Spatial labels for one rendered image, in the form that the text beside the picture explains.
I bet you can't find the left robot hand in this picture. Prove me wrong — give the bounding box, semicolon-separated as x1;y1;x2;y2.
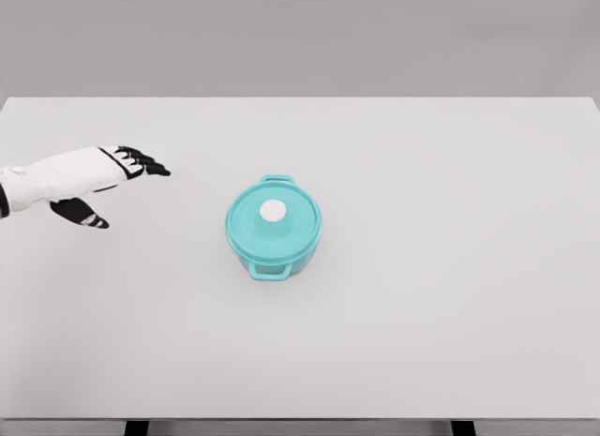
28;144;172;230

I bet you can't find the teal pot lid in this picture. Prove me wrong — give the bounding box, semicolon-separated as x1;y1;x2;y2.
225;181;323;261

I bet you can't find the teal pot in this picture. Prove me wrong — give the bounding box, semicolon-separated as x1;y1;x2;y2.
224;174;323;282

